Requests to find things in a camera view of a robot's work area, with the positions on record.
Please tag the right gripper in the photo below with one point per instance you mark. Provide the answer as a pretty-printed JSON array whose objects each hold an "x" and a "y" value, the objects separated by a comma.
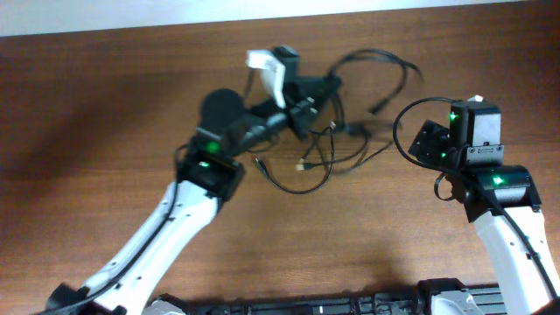
[{"x": 428, "y": 143}]

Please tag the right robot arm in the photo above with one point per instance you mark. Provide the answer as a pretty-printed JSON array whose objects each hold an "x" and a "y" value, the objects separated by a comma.
[{"x": 501, "y": 201}]

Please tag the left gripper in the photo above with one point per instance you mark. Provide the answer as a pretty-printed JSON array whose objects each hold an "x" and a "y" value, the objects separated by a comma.
[{"x": 302, "y": 106}]

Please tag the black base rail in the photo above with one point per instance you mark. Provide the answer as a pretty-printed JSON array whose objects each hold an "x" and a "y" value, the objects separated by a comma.
[{"x": 432, "y": 296}]

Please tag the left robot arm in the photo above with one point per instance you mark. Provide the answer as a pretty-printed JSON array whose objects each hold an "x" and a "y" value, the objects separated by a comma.
[{"x": 206, "y": 176}]

